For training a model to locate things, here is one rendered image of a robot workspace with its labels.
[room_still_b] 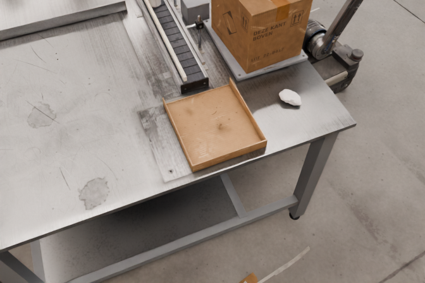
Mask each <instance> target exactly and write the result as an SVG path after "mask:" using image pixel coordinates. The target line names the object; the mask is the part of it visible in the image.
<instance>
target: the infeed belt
mask: <svg viewBox="0 0 425 283"><path fill-rule="evenodd" d="M142 1H143V3H144V5H145V7H146V9H147V11H148V13H149V15H150V17H151V19H152V22H153V24H154V26H155V28H156V30H157V32H158V34H159V36H160V38H161V40H162V41H163V44H164V46H165V48H166V50H167V52H168V54H169V56H170V58H171V60H172V62H173V64H174V66H175V68H176V70H177V72H178V74H179V77H180V79H181V81H182V83H183V84H184V85H186V84H189V83H193V82H195V81H199V80H203V79H206V77H205V76H204V74H203V72H202V70H201V69H200V67H199V65H198V63H197V61H196V60H195V58H194V55H193V54H192V52H191V50H190V48H189V46H188V45H187V43H186V41H185V39H184V37H183V35H182V33H181V31H180V29H179V28H178V26H177V24H176V22H175V21H174V19H173V17H172V15H171V13H170V12H169V9H168V7H167V5H166V4H165V2H164V0H161V5H160V7H158V8H152V9H153V11H154V13H155V15H156V17H157V19H158V21H159V23H160V25H161V27H162V29H163V31H164V33H165V35H166V37H167V39H168V40H169V42H170V44H171V46H172V48H173V50H174V52H175V54H176V56H177V58H178V60H179V62H180V64H181V66H182V68H183V70H184V72H185V74H186V76H187V81H183V78H182V76H181V74H180V72H179V70H178V68H177V67H176V64H175V62H174V60H173V58H172V57H171V54H170V53H169V50H168V48H167V46H166V44H165V42H164V40H163V38H162V36H161V34H160V32H159V30H158V28H157V26H156V24H155V22H154V20H153V18H152V16H151V14H150V12H149V10H148V8H147V6H146V3H145V1H144V0H142Z"/></svg>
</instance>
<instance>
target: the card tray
mask: <svg viewBox="0 0 425 283"><path fill-rule="evenodd" d="M163 105H164V108H165V109H166V112H167V114H168V117H169V120H170V121H171V124H172V126H173V129H174V131H175V133H176V135H177V137H178V140H179V142H180V145H181V146H182V149H183V152H184V154H185V156H186V158H187V161H188V163H189V166H190V168H191V170H192V172H195V171H199V170H201V169H204V168H207V167H210V166H213V165H216V164H219V163H221V162H224V161H227V160H230V159H233V158H235V157H239V156H241V155H244V154H247V153H250V152H253V151H255V150H259V149H261V148H264V147H266V145H267V141H268V140H267V138H266V137H265V135H264V133H263V132H262V129H261V128H260V126H259V125H258V123H257V121H256V120H255V118H254V116H253V115H252V113H251V111H250V109H249V108H248V106H247V104H246V103H245V101H244V99H243V98H242V96H241V95H240V92H239V91H238V89H237V87H236V86H235V84H234V82H233V81H232V79H231V78H230V82H229V84H228V85H225V86H222V87H218V88H214V89H212V90H208V91H205V92H202V93H198V94H195V95H191V96H189V97H185V98H182V99H178V100H175V101H172V102H168V103H165V100H164V98H163Z"/></svg>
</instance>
